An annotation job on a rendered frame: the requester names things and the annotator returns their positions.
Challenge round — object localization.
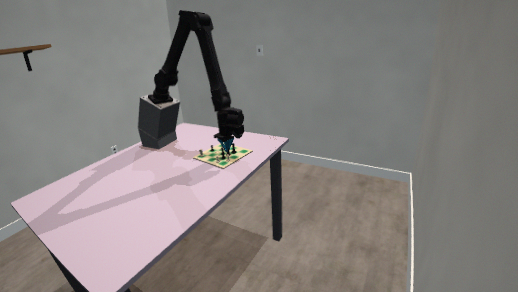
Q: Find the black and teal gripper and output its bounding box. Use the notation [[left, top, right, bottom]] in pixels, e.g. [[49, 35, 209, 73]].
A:
[[214, 123, 234, 152]]

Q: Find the green and cream chessboard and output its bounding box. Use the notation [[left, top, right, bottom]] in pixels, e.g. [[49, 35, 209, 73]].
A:
[[193, 144, 253, 169]]

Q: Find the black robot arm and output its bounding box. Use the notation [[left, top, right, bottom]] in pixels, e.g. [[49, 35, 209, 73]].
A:
[[148, 10, 244, 139]]

